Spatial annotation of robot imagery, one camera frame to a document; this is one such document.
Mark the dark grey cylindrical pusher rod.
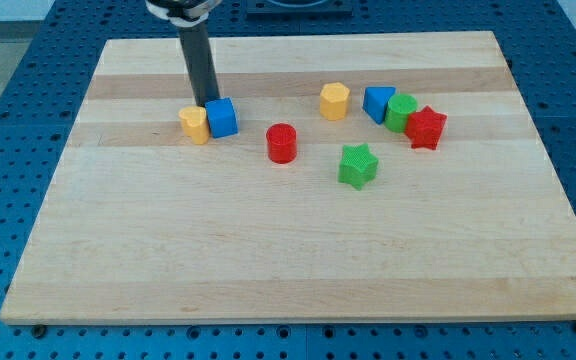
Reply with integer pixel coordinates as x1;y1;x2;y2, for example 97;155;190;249
178;22;220;107

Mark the blue cube block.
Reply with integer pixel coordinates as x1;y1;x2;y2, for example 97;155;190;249
205;98;239;138

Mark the yellow heart block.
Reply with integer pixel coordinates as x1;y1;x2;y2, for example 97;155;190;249
178;106;210;145

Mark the red cylinder block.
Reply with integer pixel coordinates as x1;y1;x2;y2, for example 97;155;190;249
266;123;297;164

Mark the yellow hexagon block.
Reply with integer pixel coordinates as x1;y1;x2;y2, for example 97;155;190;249
320;82;350;121

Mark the blue triangle block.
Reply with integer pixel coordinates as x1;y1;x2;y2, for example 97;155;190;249
362;86;396;125

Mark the green star block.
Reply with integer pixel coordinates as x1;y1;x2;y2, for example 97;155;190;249
337;143;379;190

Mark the green cylinder block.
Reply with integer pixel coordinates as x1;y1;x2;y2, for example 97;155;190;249
384;93;418;133

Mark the red star block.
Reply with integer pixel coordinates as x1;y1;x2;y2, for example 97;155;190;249
404;106;448;150

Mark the blue perforated table plate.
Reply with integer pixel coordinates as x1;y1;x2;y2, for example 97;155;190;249
0;0;576;359

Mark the light wooden board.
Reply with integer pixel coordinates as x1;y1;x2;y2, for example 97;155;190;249
0;31;576;325

